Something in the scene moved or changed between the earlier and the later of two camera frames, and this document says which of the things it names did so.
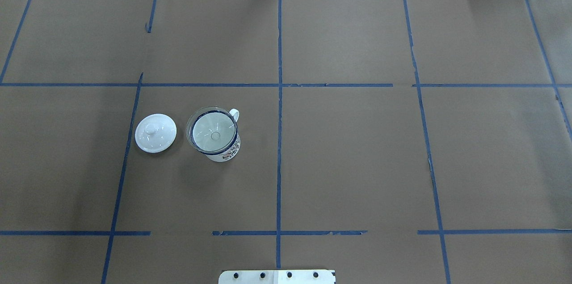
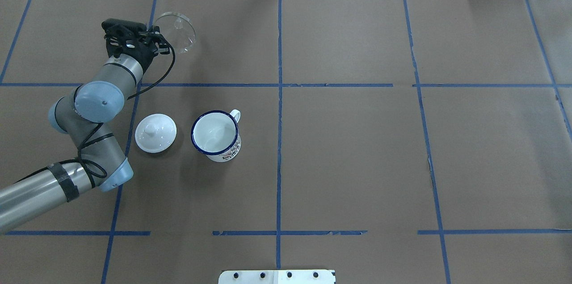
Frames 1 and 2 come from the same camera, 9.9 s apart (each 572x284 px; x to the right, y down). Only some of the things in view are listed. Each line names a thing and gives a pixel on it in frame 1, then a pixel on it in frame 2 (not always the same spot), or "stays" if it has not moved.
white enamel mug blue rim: [214, 133] stays
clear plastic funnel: [211, 129] -> [178, 29]
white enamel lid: [155, 133] stays
